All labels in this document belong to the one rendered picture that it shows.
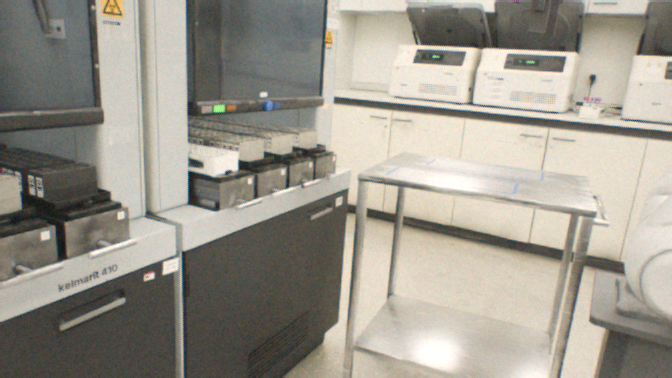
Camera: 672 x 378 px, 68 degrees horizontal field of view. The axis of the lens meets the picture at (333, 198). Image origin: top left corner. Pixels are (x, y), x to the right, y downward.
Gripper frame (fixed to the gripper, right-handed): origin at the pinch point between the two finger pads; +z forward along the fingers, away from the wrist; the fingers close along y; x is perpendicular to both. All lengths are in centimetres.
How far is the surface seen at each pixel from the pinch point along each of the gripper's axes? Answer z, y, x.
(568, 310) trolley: 64, 20, -14
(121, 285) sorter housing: 56, -46, 66
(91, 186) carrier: 36, -46, 74
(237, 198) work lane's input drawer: 45, -10, 66
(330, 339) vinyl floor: 120, 56, 70
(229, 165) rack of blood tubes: 37, -9, 70
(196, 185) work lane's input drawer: 41, -17, 74
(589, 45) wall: -13, 282, 7
